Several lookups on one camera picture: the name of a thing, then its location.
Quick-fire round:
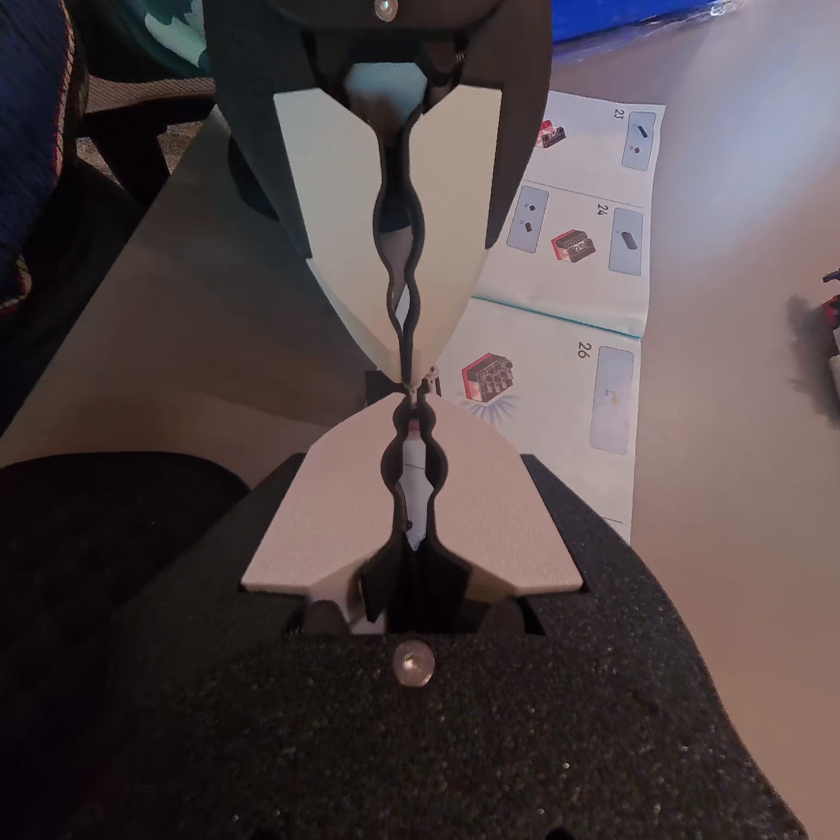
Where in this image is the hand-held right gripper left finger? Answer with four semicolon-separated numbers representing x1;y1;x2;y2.
240;391;411;635

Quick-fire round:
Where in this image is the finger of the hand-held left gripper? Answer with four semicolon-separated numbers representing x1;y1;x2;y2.
271;85;413;388
402;83;497;388

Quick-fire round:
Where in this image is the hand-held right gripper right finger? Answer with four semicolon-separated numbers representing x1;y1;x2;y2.
420;391;585;632

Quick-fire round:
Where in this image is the black toy brick block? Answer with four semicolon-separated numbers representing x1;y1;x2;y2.
365;367;444;406

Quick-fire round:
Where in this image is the black mesh cushion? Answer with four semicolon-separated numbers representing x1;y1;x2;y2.
0;451;250;840
226;128;280;221

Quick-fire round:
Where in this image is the step-page instruction booklet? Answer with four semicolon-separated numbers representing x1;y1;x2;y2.
394;91;667;546

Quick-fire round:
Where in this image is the large blue plastic bin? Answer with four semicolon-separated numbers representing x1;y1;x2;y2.
551;0;746;46

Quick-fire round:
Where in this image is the toy brick truck model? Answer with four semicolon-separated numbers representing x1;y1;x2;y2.
820;266;840;403

